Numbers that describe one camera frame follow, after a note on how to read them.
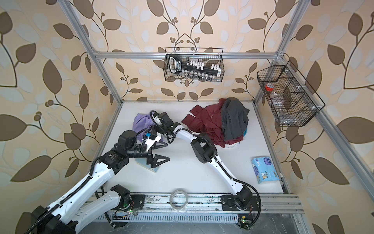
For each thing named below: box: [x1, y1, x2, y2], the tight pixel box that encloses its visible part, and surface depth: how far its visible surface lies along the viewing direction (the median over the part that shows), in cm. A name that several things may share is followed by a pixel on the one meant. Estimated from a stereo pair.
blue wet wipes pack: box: [250, 156, 281, 184], surface depth 82 cm
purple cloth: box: [132, 111, 156, 142], surface depth 103 cm
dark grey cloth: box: [221, 96, 250, 141], surface depth 88 cm
